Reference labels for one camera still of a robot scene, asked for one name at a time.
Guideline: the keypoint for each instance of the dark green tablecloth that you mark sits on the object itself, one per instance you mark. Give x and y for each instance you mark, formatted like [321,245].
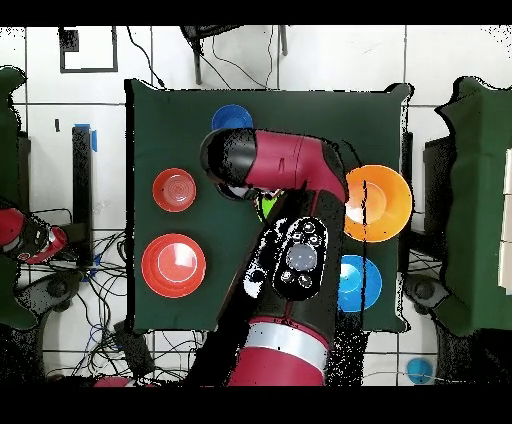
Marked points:
[180,132]
[480,200]
[10,160]

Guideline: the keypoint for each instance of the large orange plastic bowl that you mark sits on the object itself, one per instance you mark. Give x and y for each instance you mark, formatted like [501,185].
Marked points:
[384,204]

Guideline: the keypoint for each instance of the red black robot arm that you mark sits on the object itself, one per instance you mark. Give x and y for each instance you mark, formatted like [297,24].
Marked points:
[12,228]

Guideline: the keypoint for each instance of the light blue plastic bowl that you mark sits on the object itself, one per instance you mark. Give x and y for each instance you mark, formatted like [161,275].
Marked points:
[352,284]

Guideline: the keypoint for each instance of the blue tape strip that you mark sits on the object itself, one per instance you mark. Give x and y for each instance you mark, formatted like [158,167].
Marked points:
[94,140]

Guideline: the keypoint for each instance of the black camera tripod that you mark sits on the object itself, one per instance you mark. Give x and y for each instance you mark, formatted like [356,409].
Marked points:
[198,68]

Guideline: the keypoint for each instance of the wide red-orange plastic bowl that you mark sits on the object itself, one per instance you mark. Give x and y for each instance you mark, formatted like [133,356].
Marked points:
[173,265]

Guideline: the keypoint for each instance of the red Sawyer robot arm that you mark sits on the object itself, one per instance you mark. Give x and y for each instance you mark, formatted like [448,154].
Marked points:
[288,160]

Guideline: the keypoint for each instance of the white box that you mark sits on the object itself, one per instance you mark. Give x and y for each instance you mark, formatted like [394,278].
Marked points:
[506,220]

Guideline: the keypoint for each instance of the lime green plastic bowl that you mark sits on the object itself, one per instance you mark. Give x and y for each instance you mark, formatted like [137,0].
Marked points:
[266,206]

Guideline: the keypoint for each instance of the black square floor frame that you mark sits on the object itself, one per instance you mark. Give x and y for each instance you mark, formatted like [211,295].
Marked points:
[68,40]

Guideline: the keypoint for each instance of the black round floor stand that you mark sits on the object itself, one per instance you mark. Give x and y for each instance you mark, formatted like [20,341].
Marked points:
[52,288]

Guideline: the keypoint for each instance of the small red-orange plastic bowl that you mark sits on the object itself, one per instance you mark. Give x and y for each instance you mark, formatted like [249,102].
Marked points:
[174,190]

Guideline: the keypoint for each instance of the dark grey floor equipment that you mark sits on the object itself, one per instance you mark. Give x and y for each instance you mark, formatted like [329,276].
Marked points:
[424,292]

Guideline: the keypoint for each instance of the black power brick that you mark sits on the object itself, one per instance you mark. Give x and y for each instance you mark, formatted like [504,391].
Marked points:
[134,352]

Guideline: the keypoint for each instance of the long black bar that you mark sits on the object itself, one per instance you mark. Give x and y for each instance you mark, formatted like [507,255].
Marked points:
[82,200]

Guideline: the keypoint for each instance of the small dark blue bowl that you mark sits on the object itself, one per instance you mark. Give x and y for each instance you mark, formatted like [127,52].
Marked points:
[232,118]

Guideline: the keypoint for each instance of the light blue round floor object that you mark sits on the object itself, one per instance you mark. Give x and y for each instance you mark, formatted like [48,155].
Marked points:
[420,370]

